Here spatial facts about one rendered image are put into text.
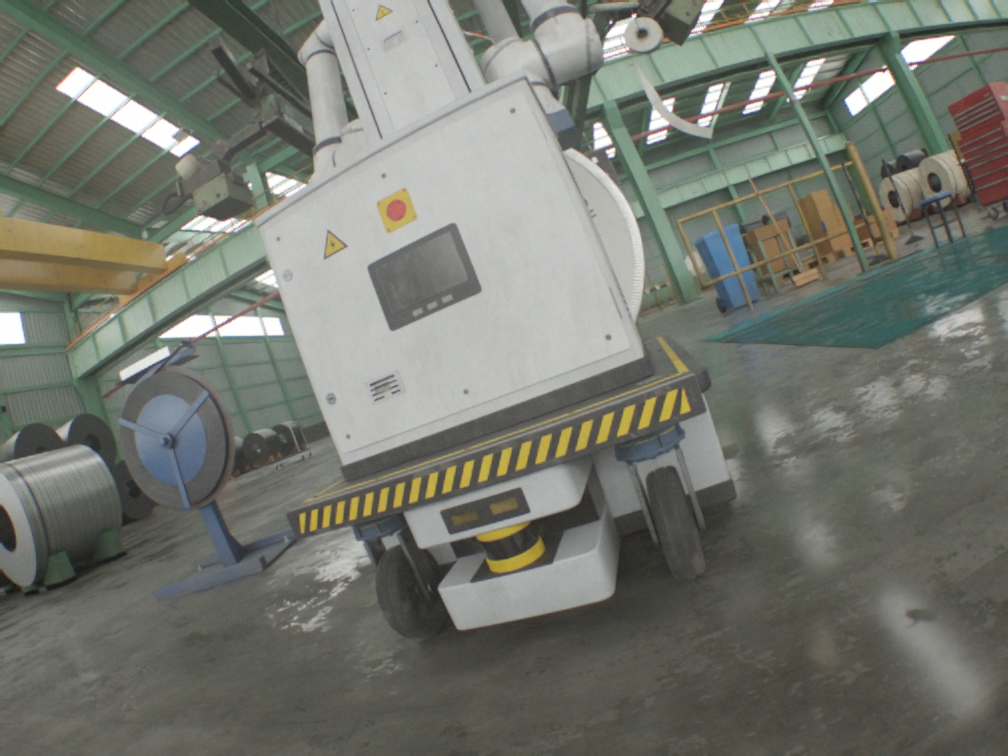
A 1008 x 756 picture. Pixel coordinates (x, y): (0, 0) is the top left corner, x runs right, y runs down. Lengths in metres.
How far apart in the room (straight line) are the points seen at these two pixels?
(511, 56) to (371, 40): 0.39
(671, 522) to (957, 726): 0.47
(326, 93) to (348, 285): 1.11
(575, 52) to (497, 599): 1.31
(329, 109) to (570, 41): 0.82
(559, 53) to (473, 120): 0.68
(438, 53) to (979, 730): 1.58
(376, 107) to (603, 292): 0.91
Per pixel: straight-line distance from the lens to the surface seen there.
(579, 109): 3.21
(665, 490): 0.77
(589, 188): 2.20
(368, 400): 0.90
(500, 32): 1.85
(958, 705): 0.56
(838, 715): 0.57
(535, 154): 0.83
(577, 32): 1.53
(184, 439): 2.46
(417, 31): 1.53
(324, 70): 1.99
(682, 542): 0.76
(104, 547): 6.16
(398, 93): 1.47
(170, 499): 2.57
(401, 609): 0.92
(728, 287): 6.31
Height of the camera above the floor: 0.42
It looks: 2 degrees down
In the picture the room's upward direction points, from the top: 21 degrees counter-clockwise
